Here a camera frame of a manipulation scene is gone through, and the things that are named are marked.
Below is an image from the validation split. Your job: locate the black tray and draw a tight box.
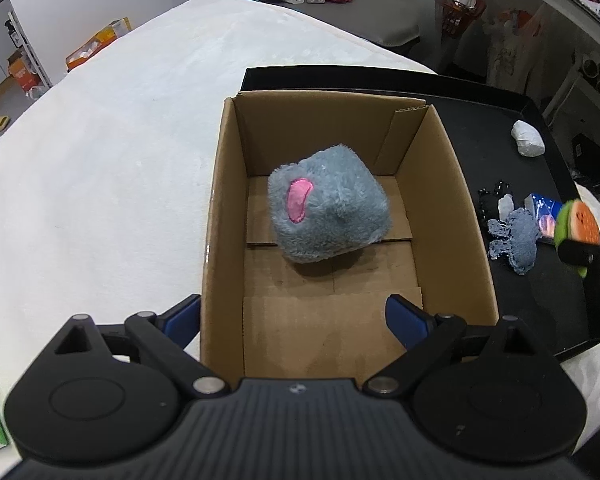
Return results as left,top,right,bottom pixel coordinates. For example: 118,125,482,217
240,66,600,361

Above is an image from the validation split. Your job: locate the grey plush cube toy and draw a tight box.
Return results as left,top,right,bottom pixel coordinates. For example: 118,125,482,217
267,142,393,264

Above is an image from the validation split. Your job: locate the grey post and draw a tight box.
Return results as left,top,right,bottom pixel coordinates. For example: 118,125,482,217
417,0,446,73

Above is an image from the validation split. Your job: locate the grey desk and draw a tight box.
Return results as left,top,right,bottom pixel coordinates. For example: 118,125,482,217
280,0,436,51

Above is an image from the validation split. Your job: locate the black plush toy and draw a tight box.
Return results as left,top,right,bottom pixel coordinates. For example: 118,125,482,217
477,180,513,222

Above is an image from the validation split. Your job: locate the orange box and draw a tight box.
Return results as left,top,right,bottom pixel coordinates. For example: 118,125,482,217
7,52,43,93

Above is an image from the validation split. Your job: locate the red basket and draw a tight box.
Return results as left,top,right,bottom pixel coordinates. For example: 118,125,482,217
442,0,486,41

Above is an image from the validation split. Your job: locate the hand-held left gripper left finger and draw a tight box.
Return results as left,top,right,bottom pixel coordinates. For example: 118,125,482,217
54,294,231,397

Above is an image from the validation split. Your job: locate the hanging light shirt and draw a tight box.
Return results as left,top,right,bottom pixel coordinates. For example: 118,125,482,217
485,2,581,96

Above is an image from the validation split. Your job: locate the white soft lump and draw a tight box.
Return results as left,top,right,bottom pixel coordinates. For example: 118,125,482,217
511,120,546,158

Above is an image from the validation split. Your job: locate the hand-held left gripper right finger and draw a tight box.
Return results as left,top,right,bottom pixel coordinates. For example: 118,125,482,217
364,294,548,397

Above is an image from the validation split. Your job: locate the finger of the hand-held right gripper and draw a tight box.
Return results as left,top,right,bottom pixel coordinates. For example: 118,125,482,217
557,239,600,291

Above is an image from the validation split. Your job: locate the plush burger toy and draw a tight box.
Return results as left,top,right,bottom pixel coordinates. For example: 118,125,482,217
552,199,600,279

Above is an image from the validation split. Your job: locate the white shelf rack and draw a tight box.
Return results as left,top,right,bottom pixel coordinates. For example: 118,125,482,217
5,10,53,86

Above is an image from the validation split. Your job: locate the blue denim plush toy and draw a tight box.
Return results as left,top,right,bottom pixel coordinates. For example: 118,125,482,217
487,207,540,276

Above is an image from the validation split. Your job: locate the blue packet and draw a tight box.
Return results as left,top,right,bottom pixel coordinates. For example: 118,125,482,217
524,193,563,246

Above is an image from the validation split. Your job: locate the yellow box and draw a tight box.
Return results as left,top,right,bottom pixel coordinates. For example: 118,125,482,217
65,16,132,72

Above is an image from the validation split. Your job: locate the brown cardboard box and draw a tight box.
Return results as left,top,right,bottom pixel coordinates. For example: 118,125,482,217
200,90,501,381

